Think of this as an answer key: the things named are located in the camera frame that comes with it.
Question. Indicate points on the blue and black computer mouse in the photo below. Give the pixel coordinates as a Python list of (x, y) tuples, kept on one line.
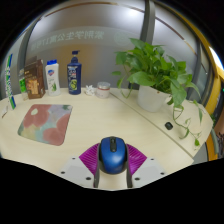
[(112, 156)]

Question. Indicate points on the clear bottle with green label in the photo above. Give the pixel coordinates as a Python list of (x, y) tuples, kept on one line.
[(23, 87)]

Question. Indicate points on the floral pastel mouse pad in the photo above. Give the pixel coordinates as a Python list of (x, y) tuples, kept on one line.
[(45, 125)]

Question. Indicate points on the small black object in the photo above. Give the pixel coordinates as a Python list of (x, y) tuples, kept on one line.
[(168, 126)]

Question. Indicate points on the white bottle with blue cap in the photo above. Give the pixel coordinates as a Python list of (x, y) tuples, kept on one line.
[(53, 80)]

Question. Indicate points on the brown cardboard carton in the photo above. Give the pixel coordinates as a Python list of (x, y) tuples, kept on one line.
[(34, 81)]

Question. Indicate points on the crumpled white tissue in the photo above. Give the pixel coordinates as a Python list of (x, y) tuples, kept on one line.
[(89, 90)]

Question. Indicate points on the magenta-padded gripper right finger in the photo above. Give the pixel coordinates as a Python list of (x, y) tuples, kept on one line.
[(136, 160)]

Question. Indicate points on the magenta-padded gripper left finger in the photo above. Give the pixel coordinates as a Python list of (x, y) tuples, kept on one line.
[(88, 160)]

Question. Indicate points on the small jar with white lid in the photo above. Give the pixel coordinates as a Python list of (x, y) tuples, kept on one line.
[(103, 90)]

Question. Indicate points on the green plant in white pot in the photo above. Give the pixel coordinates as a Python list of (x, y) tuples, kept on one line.
[(151, 98)]

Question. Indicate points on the dark blue pump bottle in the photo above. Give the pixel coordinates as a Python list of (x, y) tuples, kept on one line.
[(74, 78)]

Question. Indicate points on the small white card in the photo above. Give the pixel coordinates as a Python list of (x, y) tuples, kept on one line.
[(4, 111)]

